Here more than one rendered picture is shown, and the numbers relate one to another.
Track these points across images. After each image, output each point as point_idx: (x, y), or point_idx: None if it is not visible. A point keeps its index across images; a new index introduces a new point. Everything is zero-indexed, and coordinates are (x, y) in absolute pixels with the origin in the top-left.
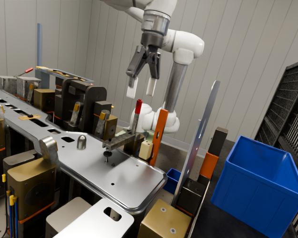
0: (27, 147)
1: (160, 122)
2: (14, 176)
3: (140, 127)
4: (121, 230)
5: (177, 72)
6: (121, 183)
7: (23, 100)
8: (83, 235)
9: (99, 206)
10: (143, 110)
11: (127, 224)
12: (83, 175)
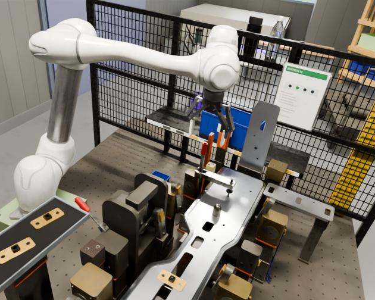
0: None
1: (211, 143)
2: (287, 220)
3: (55, 191)
4: (277, 186)
5: (79, 81)
6: (247, 187)
7: None
8: (287, 197)
9: (269, 194)
10: (49, 167)
11: (273, 184)
12: (251, 205)
